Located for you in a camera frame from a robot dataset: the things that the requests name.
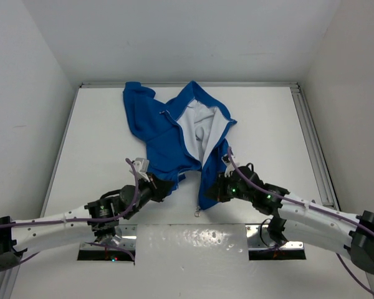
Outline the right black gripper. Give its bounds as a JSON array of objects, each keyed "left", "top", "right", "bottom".
[{"left": 203, "top": 171, "right": 254, "bottom": 203}]

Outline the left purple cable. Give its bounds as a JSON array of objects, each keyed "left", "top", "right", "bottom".
[{"left": 0, "top": 158, "right": 141, "bottom": 275}]

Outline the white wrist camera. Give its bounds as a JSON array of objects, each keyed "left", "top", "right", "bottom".
[
  {"left": 130, "top": 158, "right": 150, "bottom": 182},
  {"left": 222, "top": 153, "right": 239, "bottom": 178}
]

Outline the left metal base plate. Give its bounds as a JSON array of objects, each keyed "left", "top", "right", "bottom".
[{"left": 77, "top": 225, "right": 137, "bottom": 263}]

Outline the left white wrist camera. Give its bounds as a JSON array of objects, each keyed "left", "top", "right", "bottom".
[{"left": 130, "top": 158, "right": 150, "bottom": 182}]

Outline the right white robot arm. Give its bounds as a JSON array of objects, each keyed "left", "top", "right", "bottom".
[{"left": 206, "top": 163, "right": 374, "bottom": 275}]

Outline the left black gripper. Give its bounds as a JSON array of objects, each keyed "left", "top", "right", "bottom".
[{"left": 123, "top": 170, "right": 173, "bottom": 219}]

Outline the metal base plate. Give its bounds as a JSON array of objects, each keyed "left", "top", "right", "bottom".
[
  {"left": 246, "top": 223, "right": 306, "bottom": 261},
  {"left": 77, "top": 225, "right": 137, "bottom": 263}
]

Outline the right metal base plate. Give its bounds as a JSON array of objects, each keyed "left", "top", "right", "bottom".
[{"left": 246, "top": 223, "right": 306, "bottom": 261}]

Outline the blue zip-up jacket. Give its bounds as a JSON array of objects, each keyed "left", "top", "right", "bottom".
[{"left": 123, "top": 81, "right": 237, "bottom": 210}]

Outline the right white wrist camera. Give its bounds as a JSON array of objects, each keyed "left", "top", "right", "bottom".
[{"left": 222, "top": 153, "right": 239, "bottom": 178}]

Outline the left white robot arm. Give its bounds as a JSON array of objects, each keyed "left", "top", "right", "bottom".
[{"left": 0, "top": 173, "right": 175, "bottom": 272}]

